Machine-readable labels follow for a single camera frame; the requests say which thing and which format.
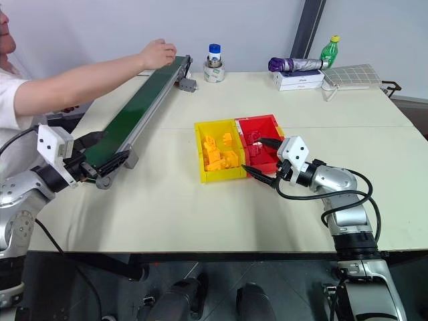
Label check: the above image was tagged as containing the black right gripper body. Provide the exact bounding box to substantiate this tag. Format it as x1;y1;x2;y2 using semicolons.
274;159;293;183

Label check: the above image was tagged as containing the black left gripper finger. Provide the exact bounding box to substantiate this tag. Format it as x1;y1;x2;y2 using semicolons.
82;163;100;179
74;131;108;152

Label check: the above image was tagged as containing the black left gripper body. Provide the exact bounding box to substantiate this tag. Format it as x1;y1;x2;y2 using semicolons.
63;146;89;184

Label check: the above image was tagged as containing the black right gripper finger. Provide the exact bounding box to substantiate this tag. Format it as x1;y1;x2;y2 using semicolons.
241;163;280;191
259;136;284;152

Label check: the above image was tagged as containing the green conveyor belt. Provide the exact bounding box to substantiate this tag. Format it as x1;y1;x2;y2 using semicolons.
81;54;195;191

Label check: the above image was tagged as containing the grey metal block with holes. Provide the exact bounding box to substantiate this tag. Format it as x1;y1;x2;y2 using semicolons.
176;77;199;94

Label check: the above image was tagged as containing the person's bare hand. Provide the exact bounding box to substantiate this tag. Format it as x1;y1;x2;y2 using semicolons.
138;38;178;70

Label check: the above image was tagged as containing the red plastic bin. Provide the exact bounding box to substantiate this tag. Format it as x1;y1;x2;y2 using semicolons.
233;114;286;179

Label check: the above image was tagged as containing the yellow plastic bin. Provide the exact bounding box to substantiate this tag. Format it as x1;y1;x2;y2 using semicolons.
194;119;250;184

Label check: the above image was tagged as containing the white phone box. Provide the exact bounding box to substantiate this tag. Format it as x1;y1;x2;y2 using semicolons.
272;69;326;85
276;80;325;92

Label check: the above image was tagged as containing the folded purple grey umbrella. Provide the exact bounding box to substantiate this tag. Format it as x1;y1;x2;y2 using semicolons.
267;56;332;73

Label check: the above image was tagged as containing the white tape roll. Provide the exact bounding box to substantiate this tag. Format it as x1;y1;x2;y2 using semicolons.
203;60;226;84

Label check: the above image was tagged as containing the person in white shirt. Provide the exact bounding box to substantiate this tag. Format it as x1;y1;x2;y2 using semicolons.
0;6;46;178

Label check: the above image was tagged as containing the white bottle blue cap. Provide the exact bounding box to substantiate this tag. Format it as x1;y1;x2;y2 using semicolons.
207;43;223;68

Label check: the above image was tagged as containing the green plastic bottle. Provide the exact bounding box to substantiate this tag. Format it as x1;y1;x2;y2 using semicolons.
320;34;341;70

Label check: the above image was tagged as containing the dark grey pillar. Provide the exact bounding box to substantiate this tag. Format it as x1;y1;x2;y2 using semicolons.
289;0;328;60

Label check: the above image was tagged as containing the dark rounded shape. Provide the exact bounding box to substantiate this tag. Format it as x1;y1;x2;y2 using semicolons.
235;282;277;321
145;272;210;321

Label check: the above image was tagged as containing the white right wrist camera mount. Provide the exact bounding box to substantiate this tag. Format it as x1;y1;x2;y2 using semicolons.
276;135;314;185

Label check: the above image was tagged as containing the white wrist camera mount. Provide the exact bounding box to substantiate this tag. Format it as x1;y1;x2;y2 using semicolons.
36;124;80;188
276;135;314;185

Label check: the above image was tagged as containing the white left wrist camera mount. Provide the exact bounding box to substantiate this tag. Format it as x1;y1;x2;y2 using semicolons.
36;124;80;188

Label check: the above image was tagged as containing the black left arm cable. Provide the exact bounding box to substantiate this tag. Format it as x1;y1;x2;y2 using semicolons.
0;126;39;158

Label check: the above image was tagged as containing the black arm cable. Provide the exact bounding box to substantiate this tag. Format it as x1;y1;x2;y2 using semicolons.
275;167;383;250
0;126;39;158

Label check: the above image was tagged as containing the white cord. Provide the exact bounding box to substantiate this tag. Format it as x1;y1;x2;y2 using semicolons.
321;82;370;103

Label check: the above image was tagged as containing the long thin black cable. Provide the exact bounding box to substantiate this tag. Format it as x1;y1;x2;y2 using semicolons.
33;218;103;321

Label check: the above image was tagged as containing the black table frame brace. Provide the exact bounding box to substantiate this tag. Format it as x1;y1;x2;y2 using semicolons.
29;251;150;282

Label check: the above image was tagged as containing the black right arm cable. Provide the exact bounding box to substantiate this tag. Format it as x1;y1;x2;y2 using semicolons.
275;167;383;250

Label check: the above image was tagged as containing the black metal bracket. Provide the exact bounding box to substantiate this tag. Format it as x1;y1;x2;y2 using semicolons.
380;80;403;98

